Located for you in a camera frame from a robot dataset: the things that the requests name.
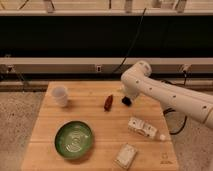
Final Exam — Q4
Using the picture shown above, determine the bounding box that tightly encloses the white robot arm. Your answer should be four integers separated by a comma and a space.
121, 60, 213, 129

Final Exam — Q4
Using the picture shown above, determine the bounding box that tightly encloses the black rectangular block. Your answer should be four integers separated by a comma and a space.
122, 97, 132, 106

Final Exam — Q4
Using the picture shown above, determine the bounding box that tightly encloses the white plastic cup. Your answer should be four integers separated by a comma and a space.
51, 86, 68, 107

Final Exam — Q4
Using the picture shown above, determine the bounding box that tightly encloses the green bowl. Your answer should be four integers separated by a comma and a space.
54, 121, 94, 160

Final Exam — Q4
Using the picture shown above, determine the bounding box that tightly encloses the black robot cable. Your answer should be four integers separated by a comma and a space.
161, 79, 189, 136

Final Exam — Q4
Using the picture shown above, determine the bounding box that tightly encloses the black hanging cable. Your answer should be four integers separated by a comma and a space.
111, 7, 148, 74

